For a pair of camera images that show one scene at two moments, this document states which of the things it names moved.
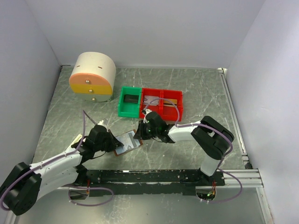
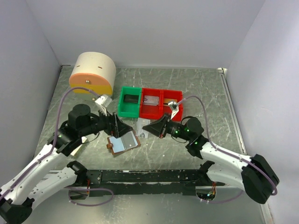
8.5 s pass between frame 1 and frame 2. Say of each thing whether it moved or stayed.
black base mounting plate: stayed
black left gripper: moved
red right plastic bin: stayed
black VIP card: stayed
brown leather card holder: stayed
